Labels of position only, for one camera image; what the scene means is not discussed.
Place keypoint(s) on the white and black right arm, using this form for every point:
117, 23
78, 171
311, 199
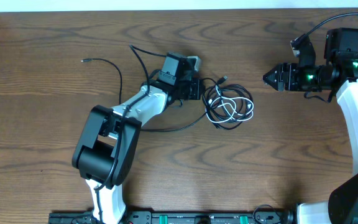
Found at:
339, 76

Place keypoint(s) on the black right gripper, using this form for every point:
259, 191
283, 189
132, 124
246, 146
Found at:
287, 79

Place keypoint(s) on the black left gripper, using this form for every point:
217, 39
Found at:
196, 89

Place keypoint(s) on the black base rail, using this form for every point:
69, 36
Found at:
145, 217

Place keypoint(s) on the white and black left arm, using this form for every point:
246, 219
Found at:
105, 150

